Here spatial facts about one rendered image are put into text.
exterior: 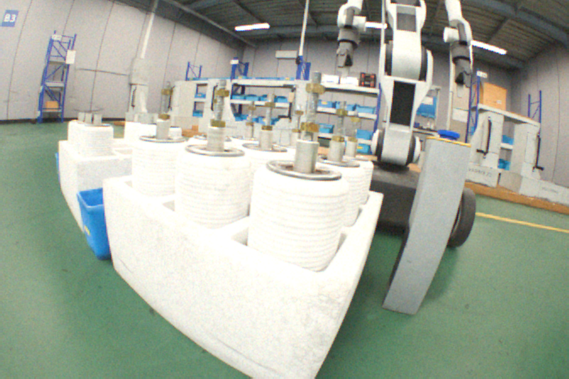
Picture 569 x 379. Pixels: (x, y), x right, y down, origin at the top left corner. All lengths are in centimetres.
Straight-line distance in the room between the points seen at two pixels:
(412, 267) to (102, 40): 703
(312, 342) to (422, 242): 26
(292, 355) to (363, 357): 16
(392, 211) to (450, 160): 40
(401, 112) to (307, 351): 86
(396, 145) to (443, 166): 57
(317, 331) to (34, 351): 37
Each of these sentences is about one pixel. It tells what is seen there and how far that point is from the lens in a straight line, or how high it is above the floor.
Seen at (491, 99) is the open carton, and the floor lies 163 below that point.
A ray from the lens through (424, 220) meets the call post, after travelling 40.
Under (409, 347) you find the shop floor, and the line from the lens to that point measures 43.
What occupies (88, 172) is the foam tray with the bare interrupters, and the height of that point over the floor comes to 15.
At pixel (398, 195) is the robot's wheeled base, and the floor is 14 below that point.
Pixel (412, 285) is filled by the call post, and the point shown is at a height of 7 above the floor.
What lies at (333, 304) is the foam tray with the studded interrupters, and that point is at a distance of 19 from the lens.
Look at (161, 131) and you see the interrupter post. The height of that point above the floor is 26.
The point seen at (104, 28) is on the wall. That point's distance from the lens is 707.
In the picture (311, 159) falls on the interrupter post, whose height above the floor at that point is 26.
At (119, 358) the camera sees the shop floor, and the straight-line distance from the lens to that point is 36.
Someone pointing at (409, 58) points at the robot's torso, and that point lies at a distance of 89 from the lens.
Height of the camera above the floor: 29
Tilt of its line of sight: 10 degrees down
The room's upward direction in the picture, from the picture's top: 8 degrees clockwise
